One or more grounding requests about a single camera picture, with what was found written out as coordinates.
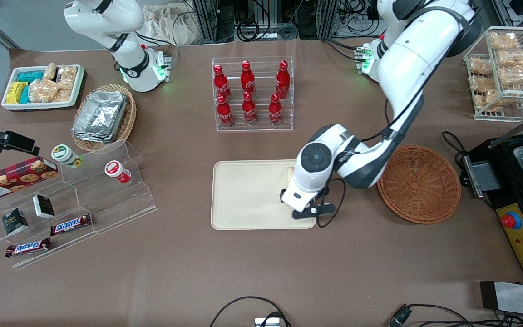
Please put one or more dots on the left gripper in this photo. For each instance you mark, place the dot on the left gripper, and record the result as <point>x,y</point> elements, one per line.
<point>282,193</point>

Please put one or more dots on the triangle sandwich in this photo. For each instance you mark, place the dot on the triangle sandwich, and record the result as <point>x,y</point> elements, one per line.
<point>290,173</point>

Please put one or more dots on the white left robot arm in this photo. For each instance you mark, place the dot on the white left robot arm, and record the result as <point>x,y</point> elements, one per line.
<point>407,59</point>

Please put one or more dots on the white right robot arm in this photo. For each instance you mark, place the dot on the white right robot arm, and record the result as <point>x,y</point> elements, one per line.
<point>107,22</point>

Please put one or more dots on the beige plastic tray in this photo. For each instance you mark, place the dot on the beige plastic tray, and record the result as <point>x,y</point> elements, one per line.
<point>248,195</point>

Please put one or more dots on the round brown wicker basket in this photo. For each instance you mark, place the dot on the round brown wicker basket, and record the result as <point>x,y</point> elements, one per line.
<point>420,186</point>

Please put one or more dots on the oval wicker basket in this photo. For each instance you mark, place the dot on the oval wicker basket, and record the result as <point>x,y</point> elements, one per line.
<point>130,113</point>

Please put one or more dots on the red tartan cookie box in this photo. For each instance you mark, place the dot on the red tartan cookie box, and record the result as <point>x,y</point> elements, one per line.
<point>12,179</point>

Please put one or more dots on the white rectangular snack bin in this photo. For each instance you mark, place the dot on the white rectangular snack bin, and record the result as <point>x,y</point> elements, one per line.
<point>7,102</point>

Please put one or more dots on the green lid yogurt cup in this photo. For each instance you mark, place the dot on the green lid yogurt cup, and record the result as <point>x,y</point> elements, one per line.
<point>64,154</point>

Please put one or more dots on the teal snack packet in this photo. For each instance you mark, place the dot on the teal snack packet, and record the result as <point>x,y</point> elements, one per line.
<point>25,94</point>
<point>30,76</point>

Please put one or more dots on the yellow snack packet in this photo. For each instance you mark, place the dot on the yellow snack packet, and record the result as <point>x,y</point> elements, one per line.
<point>15,93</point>

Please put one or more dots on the rice cracker bag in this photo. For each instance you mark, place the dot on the rice cracker bag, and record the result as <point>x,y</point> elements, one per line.
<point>43,91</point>
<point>50,71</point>
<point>67,77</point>

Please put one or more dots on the small black box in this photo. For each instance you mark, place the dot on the small black box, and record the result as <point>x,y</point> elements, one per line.
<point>43,206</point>
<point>14,221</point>

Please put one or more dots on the clear acrylic bottle rack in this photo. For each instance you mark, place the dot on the clear acrylic bottle rack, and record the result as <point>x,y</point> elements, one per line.
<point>261,129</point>

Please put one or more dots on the red cola bottle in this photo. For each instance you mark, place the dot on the red cola bottle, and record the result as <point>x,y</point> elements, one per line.
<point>249,110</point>
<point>248,78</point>
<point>224,112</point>
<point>275,111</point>
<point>221,81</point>
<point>283,81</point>

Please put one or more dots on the stack of foil trays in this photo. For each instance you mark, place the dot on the stack of foil trays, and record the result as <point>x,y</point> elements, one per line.
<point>100,116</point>

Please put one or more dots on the snickers chocolate bar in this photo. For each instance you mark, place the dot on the snickers chocolate bar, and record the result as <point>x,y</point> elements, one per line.
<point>71,224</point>
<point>27,247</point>

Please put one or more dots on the red lid yogurt cup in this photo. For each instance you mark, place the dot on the red lid yogurt cup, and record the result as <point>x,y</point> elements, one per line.
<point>115,170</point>

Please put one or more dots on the clear acrylic step display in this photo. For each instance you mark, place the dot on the clear acrylic step display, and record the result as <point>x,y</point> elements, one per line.
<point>107,204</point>

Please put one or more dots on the small silver device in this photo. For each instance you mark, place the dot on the small silver device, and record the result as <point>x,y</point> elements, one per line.
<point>266,322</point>

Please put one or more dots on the beige crumpled cloth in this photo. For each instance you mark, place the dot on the beige crumpled cloth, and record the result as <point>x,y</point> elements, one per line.
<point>166,25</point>

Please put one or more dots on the black sealing machine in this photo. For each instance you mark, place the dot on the black sealing machine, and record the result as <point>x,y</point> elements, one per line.
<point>506,181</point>

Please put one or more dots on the bagged pastry snack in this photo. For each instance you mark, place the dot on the bagged pastry snack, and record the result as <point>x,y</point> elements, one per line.
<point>481,83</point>
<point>515,75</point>
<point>504,41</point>
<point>515,59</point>
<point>480,66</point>

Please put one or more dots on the red emergency stop button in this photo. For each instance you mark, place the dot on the red emergency stop button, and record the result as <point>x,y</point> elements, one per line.
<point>511,220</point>

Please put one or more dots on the grey metal plate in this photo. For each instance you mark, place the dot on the grey metal plate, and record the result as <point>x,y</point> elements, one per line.
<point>520,297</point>

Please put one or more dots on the aluminium frame post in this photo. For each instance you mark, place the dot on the aluminium frame post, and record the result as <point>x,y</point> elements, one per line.
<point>327,18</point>
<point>207,20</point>

